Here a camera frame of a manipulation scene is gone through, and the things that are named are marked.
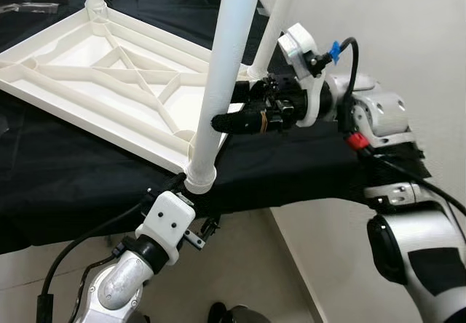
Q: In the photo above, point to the clear tape strip patch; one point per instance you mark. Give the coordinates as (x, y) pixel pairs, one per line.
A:
(29, 6)

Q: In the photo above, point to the white plastic table top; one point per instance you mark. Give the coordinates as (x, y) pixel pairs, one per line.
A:
(109, 76)

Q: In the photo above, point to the tan rubber band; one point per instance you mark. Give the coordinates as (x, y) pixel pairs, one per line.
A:
(261, 123)

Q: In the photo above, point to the black table cloth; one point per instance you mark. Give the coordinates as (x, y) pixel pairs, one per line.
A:
(58, 170)

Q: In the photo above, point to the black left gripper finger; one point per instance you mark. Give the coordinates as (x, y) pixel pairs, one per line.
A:
(173, 185)
(212, 227)

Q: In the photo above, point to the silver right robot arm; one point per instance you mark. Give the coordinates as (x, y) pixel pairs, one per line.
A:
(415, 250)

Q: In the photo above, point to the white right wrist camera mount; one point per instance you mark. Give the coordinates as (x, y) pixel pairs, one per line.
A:
(298, 46)

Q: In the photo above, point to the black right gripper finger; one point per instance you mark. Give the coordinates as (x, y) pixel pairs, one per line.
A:
(240, 92)
(240, 123)

